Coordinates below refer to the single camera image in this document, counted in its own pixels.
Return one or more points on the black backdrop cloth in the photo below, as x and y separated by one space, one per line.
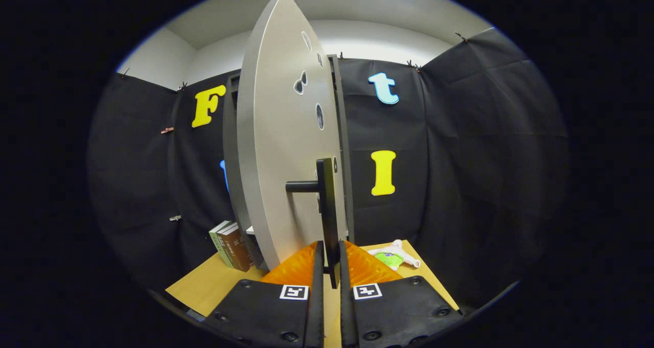
485 159

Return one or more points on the green book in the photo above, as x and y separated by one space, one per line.
218 240

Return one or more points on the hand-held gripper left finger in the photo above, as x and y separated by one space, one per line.
316 307

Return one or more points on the brown book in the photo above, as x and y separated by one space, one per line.
237 248

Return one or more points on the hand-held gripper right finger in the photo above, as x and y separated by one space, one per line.
346 312

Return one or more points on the grey cabinet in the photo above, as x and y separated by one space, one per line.
345 148

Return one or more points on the white and green plush toy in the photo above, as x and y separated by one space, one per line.
391 258

